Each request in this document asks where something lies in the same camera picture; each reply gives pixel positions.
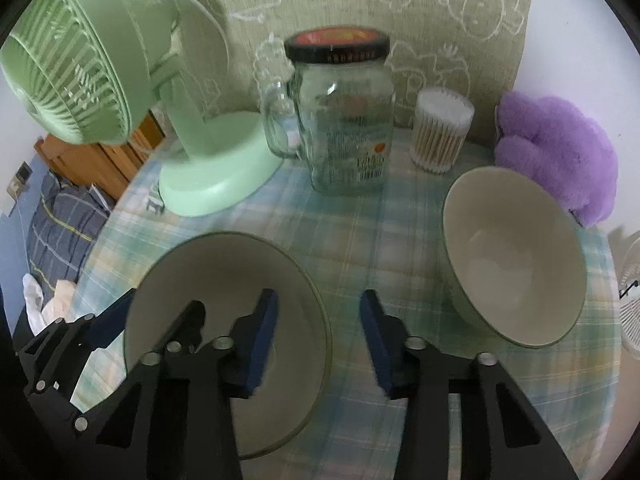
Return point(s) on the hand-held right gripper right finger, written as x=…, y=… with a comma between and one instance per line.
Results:
x=380, y=355

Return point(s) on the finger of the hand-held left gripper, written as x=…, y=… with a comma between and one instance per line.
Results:
x=112, y=322
x=187, y=325

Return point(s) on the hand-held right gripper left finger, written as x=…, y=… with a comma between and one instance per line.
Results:
x=260, y=345

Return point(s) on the cream floral bowl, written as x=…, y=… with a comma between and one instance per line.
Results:
x=210, y=270
x=515, y=255

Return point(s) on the white cloth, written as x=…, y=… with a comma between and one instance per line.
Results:
x=47, y=307

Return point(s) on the blue plaid blanket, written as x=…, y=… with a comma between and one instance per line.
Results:
x=60, y=230

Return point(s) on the glass jar with black lid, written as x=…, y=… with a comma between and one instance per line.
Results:
x=345, y=125

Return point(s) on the cotton swab container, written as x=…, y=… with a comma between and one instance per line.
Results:
x=440, y=130

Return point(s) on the white desk fan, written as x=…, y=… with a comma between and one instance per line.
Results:
x=631, y=320

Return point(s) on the green desk fan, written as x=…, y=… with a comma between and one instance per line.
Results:
x=75, y=60

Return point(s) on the purple plush toy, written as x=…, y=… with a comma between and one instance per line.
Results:
x=560, y=155

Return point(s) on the green cushion with white drawings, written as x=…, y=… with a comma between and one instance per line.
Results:
x=425, y=5

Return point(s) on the wall outlet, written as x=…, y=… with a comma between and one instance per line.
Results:
x=20, y=172

